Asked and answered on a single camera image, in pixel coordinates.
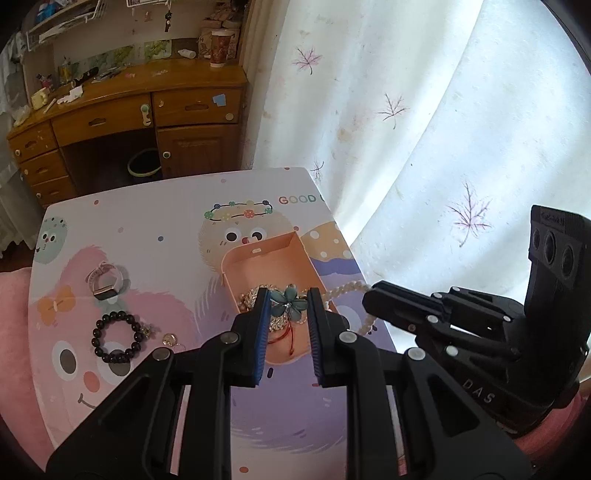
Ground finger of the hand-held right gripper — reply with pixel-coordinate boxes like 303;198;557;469
362;288;522;364
372;281;528;325

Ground red paper cup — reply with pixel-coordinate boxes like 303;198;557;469
210;28;236;69

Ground green wall picture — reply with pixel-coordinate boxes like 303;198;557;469
78;39;174;71

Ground pink strap wristwatch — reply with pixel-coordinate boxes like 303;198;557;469
85;260;131;302

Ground red string bracelet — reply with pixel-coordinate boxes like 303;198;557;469
267;322;297;357

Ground black trash bin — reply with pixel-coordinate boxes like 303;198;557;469
126;148;164;180

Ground pink jewellery box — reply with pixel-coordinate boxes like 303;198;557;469
220;231;352;366

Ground pink blanket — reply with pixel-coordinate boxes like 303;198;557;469
0;268;56;462

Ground blue flower hair clip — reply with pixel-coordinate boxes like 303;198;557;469
270;284;311;321

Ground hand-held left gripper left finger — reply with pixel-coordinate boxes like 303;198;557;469
46;287;271;480

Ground white wire wall rack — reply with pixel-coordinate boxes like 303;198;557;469
25;0;117;45

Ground white pearl necklace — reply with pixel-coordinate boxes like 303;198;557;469
322;281;380;339

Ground white leaf print curtain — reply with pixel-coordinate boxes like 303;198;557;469
240;0;591;348

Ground wooden desk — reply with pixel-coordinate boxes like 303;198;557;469
6;59;250;209

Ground black bead bracelet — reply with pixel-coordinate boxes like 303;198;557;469
90;311;155;364

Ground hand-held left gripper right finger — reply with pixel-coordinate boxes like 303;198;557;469
307;287;533;480

